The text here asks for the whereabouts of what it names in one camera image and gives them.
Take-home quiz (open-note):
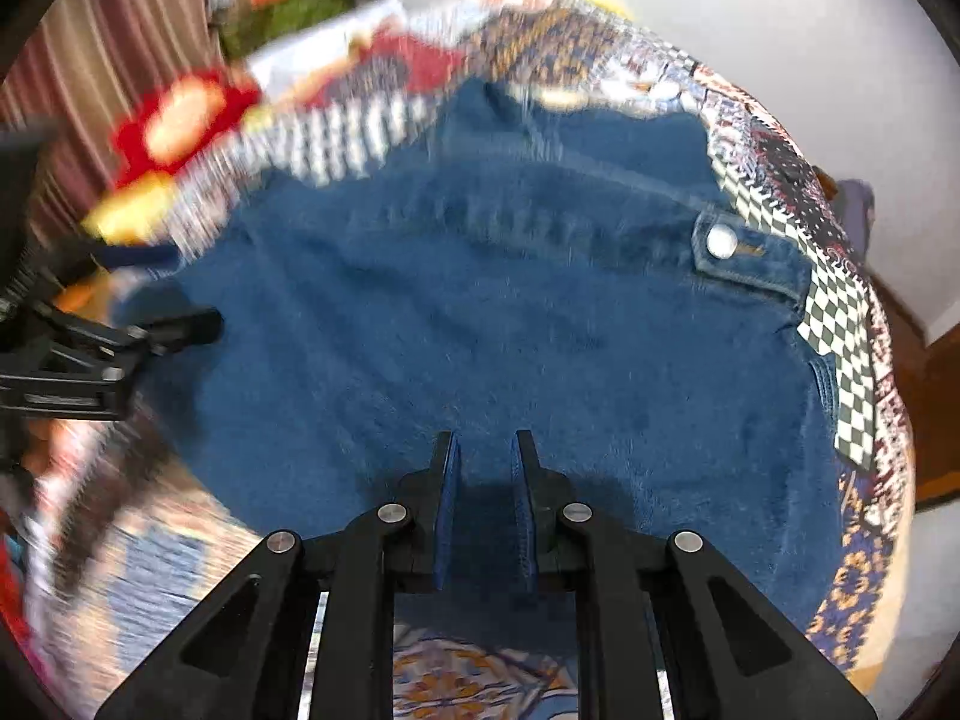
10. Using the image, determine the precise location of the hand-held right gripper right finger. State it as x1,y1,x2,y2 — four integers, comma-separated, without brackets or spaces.
511,430,878,720

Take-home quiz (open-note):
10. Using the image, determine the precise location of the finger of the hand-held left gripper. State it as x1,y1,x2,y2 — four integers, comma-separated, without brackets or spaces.
52,306,224,358
0,357,145,422

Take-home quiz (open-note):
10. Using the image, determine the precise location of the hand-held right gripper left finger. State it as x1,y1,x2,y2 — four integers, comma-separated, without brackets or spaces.
96,431,463,720

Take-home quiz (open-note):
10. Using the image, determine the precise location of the blue denim jacket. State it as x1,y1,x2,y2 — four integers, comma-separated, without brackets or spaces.
139,79,842,635

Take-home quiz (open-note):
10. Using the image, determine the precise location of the yellow crochet cushion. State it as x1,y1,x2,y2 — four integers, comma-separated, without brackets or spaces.
81,169,182,246

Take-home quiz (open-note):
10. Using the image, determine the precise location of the striped maroon curtain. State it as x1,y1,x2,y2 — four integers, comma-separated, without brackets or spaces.
0,0,226,241

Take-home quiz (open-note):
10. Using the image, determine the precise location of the red crochet cushion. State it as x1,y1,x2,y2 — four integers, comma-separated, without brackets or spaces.
109,67,265,190

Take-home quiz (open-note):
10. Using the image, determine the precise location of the green box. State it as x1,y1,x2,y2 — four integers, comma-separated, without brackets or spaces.
221,0,362,61

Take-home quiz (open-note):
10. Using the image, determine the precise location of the patchwork printed blanket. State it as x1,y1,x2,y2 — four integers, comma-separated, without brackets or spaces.
22,0,917,720

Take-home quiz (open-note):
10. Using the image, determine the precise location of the purple grey cloth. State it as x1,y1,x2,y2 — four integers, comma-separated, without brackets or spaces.
834,178,877,257

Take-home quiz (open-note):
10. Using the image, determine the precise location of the brown wooden door frame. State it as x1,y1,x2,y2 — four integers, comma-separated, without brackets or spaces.
870,277,960,512

